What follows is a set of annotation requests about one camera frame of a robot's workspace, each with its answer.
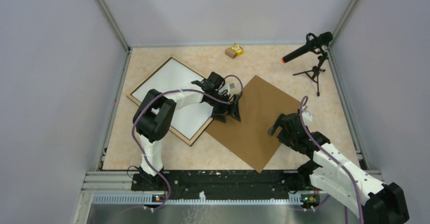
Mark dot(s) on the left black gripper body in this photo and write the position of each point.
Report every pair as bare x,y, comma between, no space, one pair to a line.
220,108

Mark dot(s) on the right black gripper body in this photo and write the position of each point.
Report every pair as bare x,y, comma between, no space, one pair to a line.
287,138

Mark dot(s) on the brown backing board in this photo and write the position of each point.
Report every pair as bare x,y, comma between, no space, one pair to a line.
259,107

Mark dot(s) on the wooden picture frame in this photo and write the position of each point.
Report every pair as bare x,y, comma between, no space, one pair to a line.
189,122

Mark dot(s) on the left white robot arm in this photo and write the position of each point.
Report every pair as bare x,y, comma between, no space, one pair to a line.
153,118

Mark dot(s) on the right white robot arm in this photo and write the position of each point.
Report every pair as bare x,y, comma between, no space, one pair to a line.
370,199

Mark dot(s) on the small cardboard yellow box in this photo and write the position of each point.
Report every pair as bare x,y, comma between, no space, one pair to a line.
234,51

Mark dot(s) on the black microphone on tripod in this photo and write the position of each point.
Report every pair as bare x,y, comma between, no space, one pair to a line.
315,45

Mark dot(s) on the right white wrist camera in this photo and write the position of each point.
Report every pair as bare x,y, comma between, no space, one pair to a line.
307,117

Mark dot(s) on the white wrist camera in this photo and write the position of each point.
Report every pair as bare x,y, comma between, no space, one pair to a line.
307,117
233,87

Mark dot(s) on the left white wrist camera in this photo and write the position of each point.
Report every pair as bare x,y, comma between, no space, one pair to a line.
233,87

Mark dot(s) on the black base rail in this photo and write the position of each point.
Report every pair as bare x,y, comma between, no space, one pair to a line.
228,186

